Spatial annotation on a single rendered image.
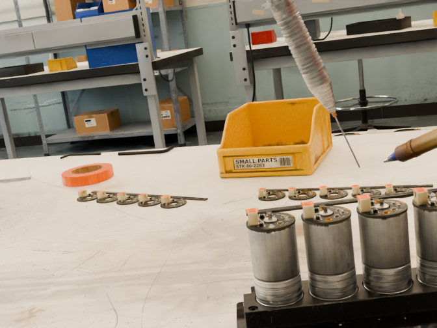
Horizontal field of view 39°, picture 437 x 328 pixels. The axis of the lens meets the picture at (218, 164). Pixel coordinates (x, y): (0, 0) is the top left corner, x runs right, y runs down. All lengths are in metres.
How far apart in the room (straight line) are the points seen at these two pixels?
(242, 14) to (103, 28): 0.65
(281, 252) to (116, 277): 0.16
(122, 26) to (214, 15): 2.13
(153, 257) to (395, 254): 0.21
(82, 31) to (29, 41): 0.29
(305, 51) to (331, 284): 0.12
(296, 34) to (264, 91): 4.59
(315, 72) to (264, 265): 0.10
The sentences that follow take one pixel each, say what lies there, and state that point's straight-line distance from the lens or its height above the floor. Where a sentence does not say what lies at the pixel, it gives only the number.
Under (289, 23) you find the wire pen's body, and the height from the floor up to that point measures 0.91.
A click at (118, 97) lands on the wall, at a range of 5.30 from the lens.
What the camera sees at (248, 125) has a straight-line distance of 0.74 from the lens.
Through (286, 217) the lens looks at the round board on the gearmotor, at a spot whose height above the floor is 0.81.
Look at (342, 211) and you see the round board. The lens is 0.32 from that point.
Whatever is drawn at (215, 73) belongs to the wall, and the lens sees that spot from 4.96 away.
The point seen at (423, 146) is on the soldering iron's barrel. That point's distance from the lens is 0.29.
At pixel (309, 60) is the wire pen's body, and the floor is 0.89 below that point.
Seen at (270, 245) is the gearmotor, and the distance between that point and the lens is 0.31.
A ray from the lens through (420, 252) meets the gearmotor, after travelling 0.33.
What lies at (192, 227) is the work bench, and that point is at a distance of 0.51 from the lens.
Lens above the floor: 0.92
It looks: 13 degrees down
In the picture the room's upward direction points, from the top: 8 degrees counter-clockwise
